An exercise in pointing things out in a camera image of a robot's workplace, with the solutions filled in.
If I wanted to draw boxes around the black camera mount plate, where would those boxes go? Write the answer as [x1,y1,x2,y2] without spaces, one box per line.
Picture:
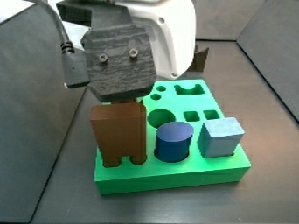
[82,24,157,102]

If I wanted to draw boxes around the black cable with plug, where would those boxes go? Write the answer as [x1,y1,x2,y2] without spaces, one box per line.
[33,0,91,89]

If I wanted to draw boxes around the dark concave arch block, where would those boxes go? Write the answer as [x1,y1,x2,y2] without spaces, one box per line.
[189,46,210,72]

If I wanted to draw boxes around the light blue cube block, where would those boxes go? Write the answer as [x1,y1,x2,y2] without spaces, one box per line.
[198,117,246,158]

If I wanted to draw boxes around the brown two-legged block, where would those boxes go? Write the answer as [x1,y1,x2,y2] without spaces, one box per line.
[90,102,147,168]

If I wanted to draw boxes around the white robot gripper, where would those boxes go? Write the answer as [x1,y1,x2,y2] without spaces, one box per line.
[55,0,197,80]

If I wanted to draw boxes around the dark blue cylinder block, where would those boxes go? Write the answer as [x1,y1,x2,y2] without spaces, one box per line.
[154,122,194,163]

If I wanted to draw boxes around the green shape sorter board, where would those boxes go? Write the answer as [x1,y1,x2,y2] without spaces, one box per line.
[94,80,251,194]

